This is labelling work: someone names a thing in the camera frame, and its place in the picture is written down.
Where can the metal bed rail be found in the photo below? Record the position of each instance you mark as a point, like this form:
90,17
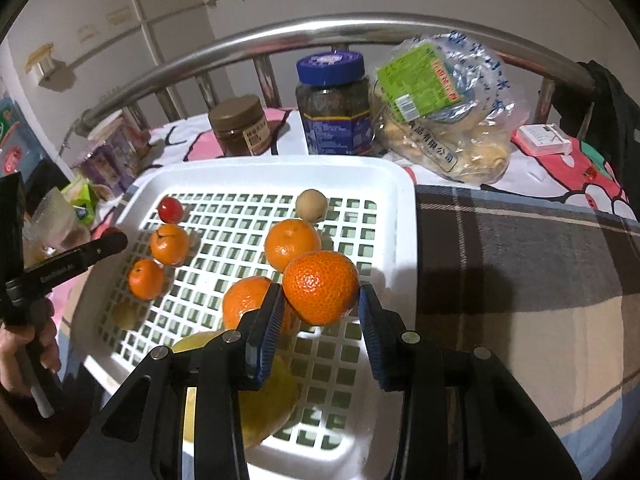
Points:
300,30

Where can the red cherry tomato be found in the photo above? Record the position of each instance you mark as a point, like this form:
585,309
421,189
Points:
170,209

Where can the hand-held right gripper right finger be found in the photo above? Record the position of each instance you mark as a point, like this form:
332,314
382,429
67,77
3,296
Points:
372,345

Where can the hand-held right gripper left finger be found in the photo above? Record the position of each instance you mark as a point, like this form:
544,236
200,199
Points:
265,340

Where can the large orange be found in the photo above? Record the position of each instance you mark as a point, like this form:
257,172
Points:
292,245
245,300

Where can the black bag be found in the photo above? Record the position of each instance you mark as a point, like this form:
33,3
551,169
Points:
615,125

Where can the small white box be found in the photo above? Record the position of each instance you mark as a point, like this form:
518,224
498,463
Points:
542,140

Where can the clear plastic snack bag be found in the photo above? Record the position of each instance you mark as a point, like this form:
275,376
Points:
440,110

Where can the person's left hand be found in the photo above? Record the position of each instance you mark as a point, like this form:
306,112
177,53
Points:
47,340

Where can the bumpy bright mandarin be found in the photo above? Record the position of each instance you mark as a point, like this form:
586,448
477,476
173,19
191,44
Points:
320,285

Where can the small mandarin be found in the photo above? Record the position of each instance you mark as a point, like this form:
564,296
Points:
170,244
146,279

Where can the blue lid jar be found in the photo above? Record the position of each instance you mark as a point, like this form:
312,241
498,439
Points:
332,110

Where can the blue water jug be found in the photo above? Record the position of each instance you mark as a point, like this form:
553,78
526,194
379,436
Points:
7,135

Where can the ribbed glass cup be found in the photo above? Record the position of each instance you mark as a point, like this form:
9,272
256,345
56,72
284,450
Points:
50,215

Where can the pink cartoon bedsheet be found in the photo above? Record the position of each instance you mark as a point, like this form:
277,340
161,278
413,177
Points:
575,175

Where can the brown longan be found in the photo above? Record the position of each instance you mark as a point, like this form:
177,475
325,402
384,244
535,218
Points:
125,315
311,204

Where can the white perforated plastic tray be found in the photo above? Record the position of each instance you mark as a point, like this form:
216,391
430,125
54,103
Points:
395,240

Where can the brown lid jar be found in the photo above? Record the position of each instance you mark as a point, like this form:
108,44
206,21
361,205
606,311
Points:
239,127

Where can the green packet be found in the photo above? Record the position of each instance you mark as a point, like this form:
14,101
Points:
82,205

